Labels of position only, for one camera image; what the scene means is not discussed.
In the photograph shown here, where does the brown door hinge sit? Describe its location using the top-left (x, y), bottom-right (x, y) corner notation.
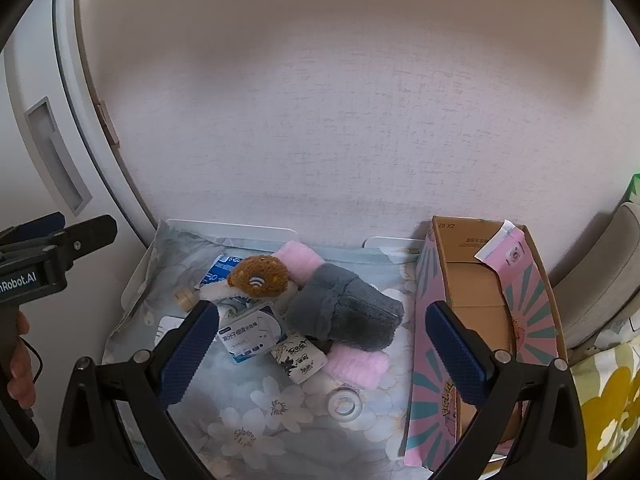
top-left (96, 101), bottom-right (122, 149)

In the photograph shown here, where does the grey cushion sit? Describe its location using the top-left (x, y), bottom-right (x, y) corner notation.
top-left (549, 201), bottom-right (640, 352)

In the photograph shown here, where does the black white printed tissue packet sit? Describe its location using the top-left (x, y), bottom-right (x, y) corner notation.
top-left (271, 336), bottom-right (329, 385)

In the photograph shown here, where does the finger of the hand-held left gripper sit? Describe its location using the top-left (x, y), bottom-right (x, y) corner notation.
top-left (61, 214), bottom-right (119, 263)
top-left (0, 211), bottom-right (67, 251)

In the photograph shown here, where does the brown plush toy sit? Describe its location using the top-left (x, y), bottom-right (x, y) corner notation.
top-left (226, 255), bottom-right (292, 302)

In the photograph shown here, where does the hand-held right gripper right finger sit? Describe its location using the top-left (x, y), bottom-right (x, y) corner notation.
top-left (424, 301), bottom-right (587, 480)

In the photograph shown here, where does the pink sunburst cardboard box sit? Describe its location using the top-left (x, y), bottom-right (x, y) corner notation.
top-left (403, 215), bottom-right (571, 467)

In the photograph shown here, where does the grey plush slipper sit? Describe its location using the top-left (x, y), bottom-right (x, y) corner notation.
top-left (289, 260), bottom-right (406, 352)

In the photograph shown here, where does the white blue mask packet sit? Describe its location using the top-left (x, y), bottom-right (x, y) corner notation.
top-left (216, 304), bottom-right (290, 365)

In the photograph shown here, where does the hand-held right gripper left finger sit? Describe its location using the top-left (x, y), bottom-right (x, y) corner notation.
top-left (56, 300), bottom-right (221, 480)

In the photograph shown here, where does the blue-grey floral cloth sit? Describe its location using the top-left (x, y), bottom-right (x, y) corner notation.
top-left (100, 220), bottom-right (436, 480)

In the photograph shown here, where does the white card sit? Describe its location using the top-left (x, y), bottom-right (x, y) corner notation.
top-left (156, 314), bottom-right (187, 347)

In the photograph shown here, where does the white door with handle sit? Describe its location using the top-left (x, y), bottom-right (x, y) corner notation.
top-left (0, 0), bottom-right (161, 480)

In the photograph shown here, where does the person's left hand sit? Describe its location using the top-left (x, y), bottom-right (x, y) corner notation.
top-left (6, 309), bottom-right (39, 412)

